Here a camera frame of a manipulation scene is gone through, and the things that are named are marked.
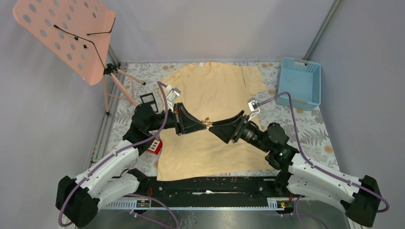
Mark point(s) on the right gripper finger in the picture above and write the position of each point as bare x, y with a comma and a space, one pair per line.
223, 132
228, 120

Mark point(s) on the black open brooch case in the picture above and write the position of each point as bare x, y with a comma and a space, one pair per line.
149, 99

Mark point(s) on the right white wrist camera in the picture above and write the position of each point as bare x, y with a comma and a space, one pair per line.
254, 108

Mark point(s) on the yellow shirt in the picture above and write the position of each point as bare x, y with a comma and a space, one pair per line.
218, 91

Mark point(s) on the floral patterned table mat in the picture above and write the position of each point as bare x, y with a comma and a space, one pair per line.
305, 129

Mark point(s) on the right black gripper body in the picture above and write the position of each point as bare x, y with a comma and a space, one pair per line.
243, 120

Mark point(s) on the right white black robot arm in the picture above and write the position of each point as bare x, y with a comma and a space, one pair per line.
358, 198

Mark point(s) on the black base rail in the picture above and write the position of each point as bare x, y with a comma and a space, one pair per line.
251, 186

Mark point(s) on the light blue plastic basket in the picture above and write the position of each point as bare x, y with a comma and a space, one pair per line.
302, 80

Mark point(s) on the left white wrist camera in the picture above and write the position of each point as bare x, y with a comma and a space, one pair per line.
173, 94

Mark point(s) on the pink perforated music stand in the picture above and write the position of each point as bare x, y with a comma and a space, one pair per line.
78, 32

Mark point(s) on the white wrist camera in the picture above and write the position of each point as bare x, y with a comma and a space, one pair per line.
254, 108
173, 94

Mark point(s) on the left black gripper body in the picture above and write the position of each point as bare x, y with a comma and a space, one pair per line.
176, 111

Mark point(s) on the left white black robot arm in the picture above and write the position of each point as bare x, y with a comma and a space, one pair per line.
79, 199

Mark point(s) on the red box with white squares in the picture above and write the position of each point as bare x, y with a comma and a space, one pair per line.
155, 146

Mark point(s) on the grey slotted cable duct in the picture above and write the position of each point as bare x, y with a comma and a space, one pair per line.
198, 204

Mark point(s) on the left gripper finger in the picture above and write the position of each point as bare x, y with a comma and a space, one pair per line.
188, 128
187, 117

